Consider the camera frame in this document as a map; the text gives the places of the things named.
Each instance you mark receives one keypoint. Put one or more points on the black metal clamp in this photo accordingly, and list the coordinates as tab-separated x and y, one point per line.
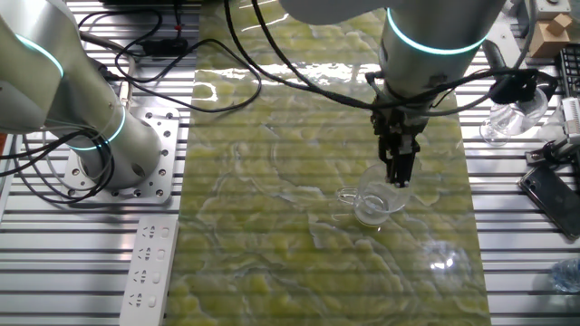
550	153

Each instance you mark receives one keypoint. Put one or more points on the green marble pattern mat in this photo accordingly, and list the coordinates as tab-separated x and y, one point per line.
272	226

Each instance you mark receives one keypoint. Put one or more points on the black keyboard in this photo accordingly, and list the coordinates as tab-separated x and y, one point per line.
572	68

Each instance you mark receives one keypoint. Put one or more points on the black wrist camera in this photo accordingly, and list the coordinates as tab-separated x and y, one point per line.
514	88

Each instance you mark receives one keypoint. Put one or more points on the wooden block puzzle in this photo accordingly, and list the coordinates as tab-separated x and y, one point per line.
546	41

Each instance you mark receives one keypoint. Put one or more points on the white power strip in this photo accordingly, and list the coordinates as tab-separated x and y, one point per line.
149	271

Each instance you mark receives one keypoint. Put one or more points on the black smartphone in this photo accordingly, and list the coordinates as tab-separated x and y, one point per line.
553	199

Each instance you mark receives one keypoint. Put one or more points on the black holder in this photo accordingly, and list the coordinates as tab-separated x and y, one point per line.
550	83

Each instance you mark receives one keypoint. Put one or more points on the clear plastic bottle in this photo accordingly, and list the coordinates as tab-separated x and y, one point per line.
568	276

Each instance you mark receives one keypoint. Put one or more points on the grey button box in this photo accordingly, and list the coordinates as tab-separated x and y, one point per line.
548	10

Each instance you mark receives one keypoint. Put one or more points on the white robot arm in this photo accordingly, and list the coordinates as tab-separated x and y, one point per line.
45	81

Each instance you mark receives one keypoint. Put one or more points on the black power adapter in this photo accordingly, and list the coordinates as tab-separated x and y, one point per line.
165	46

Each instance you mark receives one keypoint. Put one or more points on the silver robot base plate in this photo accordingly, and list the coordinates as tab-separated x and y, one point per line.
159	181

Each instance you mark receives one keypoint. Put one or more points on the white ribbed device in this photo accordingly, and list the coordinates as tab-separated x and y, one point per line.
572	117

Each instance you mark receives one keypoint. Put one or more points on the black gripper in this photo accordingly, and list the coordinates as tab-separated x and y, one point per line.
399	131

